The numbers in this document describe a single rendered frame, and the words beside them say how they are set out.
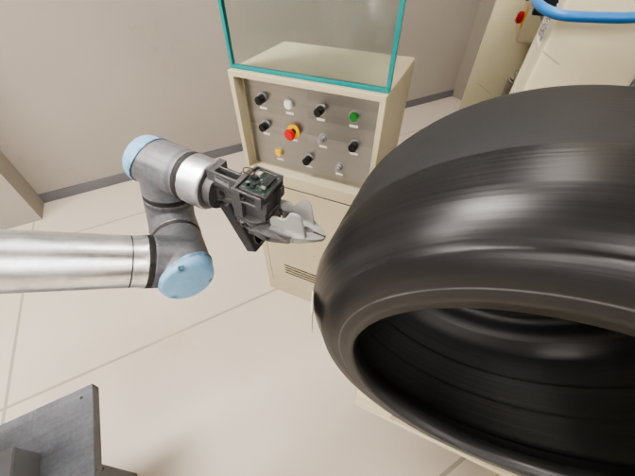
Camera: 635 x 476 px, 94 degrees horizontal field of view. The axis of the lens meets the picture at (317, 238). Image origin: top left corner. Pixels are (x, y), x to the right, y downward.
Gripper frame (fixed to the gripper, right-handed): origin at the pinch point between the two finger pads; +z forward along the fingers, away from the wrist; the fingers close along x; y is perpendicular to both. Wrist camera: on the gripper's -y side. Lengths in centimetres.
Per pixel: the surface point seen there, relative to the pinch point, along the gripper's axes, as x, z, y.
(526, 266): -12.1, 20.5, 21.1
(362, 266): -11.0, 9.0, 11.7
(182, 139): 148, -189, -123
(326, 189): 56, -17, -38
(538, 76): 28.4, 22.1, 22.9
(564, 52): 28.3, 23.5, 26.6
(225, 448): -27, -17, -127
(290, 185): 56, -33, -43
